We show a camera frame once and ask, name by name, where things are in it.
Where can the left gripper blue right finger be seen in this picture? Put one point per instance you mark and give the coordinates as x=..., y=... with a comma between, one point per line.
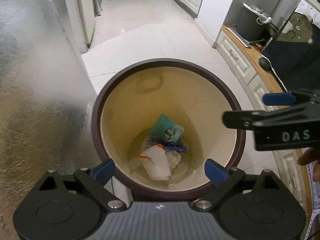
x=216, y=173

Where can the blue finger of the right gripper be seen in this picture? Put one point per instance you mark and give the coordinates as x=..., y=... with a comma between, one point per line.
x=278, y=99

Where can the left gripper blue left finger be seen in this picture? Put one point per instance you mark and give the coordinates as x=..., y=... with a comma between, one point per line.
x=103, y=172

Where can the blue floral plastic bag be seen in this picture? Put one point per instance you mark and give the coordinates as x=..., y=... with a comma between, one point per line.
x=173, y=148

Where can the white plastic bag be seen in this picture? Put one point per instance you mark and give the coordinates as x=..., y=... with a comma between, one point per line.
x=159, y=162

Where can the teal plastic bag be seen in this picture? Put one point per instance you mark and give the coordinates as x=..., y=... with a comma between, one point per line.
x=167, y=131

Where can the person's hand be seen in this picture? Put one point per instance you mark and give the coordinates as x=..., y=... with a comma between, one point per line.
x=310, y=156

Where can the black round object on cabinet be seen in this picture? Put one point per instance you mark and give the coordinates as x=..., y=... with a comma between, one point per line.
x=264, y=63

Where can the black bear cloth cover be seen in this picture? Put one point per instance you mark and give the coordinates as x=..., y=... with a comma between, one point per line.
x=294, y=54

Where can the white low cabinet wood top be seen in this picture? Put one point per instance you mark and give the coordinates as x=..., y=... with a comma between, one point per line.
x=256, y=82

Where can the yellow wastebasket with brown rim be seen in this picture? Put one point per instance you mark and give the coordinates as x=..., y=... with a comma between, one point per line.
x=131, y=102

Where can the dark bin with white liner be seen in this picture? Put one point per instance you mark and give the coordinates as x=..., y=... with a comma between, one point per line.
x=252, y=22

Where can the white refrigerator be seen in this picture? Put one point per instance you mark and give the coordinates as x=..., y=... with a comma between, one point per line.
x=82, y=15

